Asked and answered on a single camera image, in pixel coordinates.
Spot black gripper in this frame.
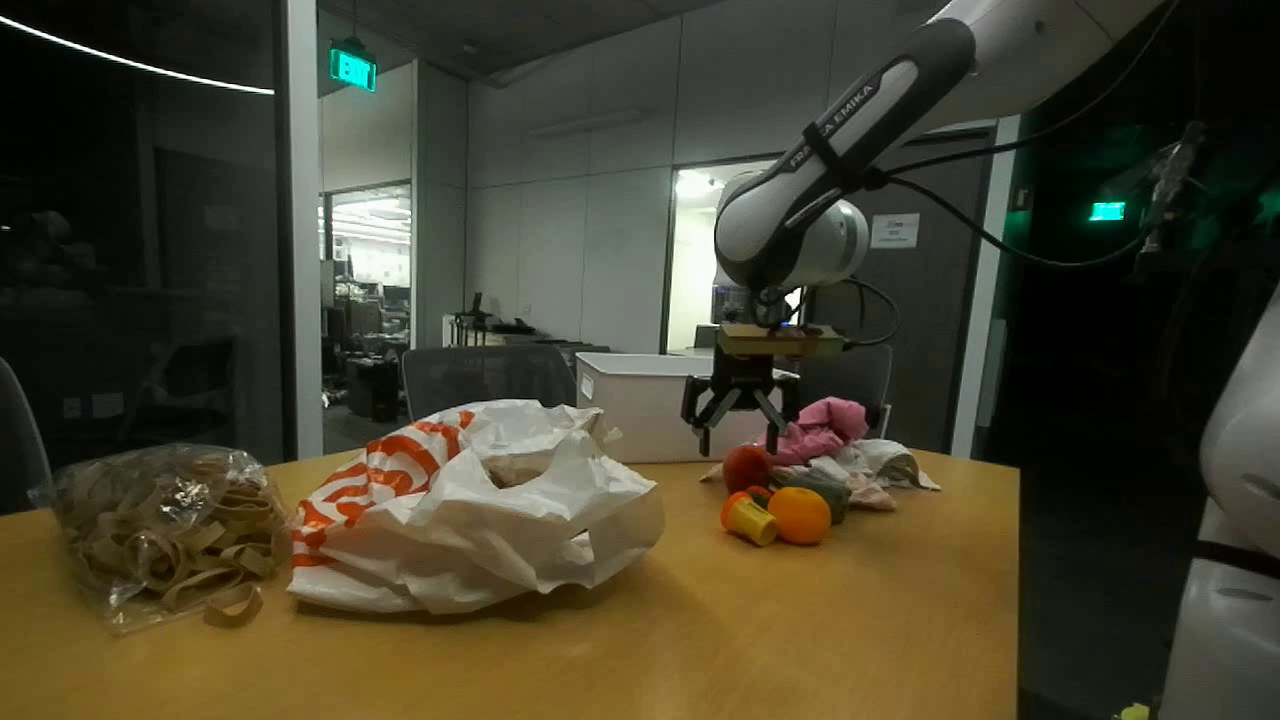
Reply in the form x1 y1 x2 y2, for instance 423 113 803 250
680 348 809 460

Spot orange fruit toy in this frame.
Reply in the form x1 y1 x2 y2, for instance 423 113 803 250
762 483 834 552

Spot green fabric pouch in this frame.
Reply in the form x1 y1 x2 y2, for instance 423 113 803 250
795 466 857 530

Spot white plastic bag orange print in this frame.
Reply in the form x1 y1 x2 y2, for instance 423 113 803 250
284 396 669 621

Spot clear bag of snacks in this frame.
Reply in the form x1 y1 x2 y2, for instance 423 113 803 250
30 441 291 631

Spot pink cloth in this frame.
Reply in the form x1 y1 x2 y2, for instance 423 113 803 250
768 391 871 469

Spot white plastic bin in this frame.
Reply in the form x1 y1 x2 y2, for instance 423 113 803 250
571 348 799 466

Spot grey office chair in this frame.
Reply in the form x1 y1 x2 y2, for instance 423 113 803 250
396 342 578 427
799 338 897 441

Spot white cloth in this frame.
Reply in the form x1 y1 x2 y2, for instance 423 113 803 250
834 435 944 511

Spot white paper door sign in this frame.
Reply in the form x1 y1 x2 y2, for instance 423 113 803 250
869 214 923 255

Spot green exit sign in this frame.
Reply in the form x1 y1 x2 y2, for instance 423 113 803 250
328 39 379 97

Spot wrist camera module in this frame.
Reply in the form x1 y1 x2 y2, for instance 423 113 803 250
713 320 848 366

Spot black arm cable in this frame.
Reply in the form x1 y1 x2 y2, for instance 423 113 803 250
795 0 1192 282

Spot black base cable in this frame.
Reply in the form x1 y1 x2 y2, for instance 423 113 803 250
1188 537 1280 583

